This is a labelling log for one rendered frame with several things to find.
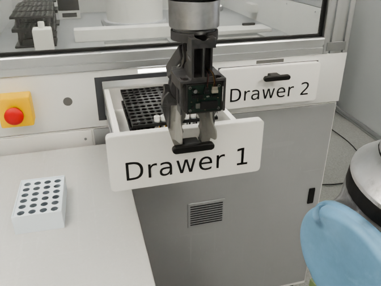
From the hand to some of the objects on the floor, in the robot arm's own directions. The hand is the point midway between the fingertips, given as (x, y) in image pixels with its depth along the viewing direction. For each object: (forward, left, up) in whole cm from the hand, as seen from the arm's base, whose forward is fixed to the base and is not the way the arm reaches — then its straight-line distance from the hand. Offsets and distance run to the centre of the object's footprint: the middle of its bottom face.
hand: (190, 143), depth 70 cm
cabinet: (+77, -16, -94) cm, 122 cm away
